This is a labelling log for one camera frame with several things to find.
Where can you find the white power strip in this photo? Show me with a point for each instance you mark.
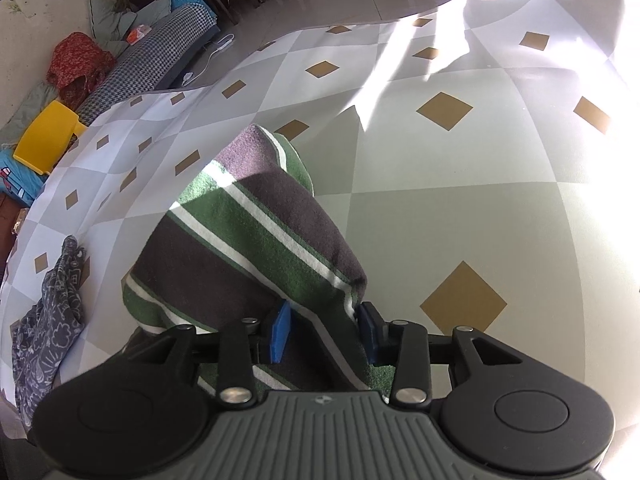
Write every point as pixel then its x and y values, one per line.
pixel 223 42

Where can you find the grey white diamond-pattern mat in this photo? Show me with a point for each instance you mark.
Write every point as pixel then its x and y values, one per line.
pixel 450 200

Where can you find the orange tissue packet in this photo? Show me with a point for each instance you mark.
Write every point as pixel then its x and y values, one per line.
pixel 139 34

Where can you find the red patterned cloth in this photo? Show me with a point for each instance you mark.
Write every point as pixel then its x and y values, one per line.
pixel 75 57

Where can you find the pale green pillow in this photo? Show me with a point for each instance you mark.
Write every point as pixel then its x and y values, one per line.
pixel 107 20

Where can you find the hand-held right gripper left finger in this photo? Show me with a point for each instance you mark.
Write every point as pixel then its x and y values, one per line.
pixel 281 332

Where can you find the green brown striped t-shirt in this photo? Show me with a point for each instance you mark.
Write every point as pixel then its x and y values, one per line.
pixel 280 220

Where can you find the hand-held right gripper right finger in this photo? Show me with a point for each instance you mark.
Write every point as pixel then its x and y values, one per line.
pixel 369 332

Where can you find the grey-green cushion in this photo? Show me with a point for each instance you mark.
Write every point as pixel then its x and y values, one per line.
pixel 30 110

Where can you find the blue patterned cushion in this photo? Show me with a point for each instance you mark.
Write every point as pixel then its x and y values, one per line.
pixel 192 0

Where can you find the dark grey printed cloth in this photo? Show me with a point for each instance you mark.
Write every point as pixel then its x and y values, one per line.
pixel 45 340

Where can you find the houndstooth sofa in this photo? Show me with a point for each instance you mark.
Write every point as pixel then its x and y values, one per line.
pixel 145 55

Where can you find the yellow plastic chair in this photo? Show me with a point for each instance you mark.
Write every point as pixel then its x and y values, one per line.
pixel 47 132

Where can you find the brown wooden cabinet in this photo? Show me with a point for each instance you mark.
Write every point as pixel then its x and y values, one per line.
pixel 10 225

